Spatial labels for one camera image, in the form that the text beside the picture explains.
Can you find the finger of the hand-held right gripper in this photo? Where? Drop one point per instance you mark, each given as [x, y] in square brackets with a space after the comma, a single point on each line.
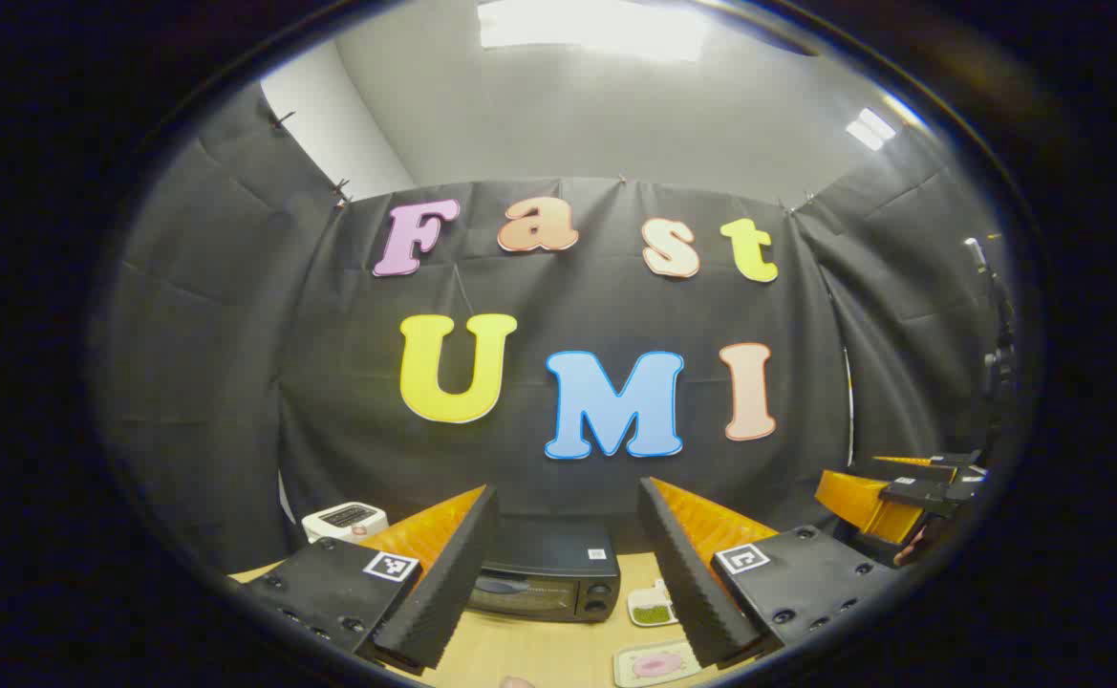
[869, 502]
[964, 468]

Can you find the ceiling light panel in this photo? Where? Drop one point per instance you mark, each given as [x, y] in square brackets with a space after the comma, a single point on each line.
[870, 128]
[596, 27]

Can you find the white square plate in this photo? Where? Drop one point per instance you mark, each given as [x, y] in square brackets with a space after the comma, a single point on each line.
[627, 667]

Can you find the black electric oven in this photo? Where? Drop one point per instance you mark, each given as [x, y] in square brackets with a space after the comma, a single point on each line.
[558, 564]

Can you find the dark equipment stand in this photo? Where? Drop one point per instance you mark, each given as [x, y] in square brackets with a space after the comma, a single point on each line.
[998, 363]

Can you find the white divided bean tray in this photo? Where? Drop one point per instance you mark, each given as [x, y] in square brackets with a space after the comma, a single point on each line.
[652, 613]

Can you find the black backdrop cloth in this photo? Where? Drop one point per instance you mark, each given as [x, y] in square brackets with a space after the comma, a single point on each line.
[568, 306]

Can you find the white toaster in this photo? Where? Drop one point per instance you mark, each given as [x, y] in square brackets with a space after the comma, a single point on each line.
[343, 521]

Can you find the pink round food slice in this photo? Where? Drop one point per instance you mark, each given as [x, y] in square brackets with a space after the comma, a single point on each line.
[658, 665]

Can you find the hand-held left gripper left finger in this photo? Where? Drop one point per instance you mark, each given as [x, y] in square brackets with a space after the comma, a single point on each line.
[453, 573]

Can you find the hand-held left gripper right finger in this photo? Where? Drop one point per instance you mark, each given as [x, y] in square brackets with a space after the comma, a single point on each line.
[692, 573]

